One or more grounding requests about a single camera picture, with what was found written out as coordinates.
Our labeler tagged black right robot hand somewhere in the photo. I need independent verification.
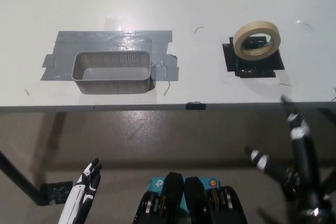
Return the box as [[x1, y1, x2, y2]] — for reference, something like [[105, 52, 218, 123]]
[[244, 94, 336, 224]]

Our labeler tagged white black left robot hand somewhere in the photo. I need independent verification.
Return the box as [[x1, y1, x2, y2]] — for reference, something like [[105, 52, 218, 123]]
[[58, 157, 103, 224]]

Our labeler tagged beige masking tape roll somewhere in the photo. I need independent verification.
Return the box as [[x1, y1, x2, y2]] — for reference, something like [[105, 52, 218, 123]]
[[233, 20, 282, 58]]

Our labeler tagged black robot body with teal top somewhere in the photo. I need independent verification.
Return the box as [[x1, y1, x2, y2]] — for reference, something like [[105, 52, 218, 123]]
[[132, 172, 249, 224]]

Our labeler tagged black tape square patch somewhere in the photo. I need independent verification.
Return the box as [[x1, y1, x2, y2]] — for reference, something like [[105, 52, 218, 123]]
[[222, 34, 286, 79]]

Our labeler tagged small grey mesh container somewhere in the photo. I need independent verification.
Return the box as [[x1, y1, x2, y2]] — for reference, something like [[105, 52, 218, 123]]
[[70, 51, 153, 95]]

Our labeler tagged black diagonal table leg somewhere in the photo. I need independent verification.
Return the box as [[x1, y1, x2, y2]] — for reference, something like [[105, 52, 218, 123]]
[[0, 148, 50, 206]]

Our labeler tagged grey duct tape patch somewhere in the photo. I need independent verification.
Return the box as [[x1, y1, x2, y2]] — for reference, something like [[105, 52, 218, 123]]
[[39, 30, 180, 82]]

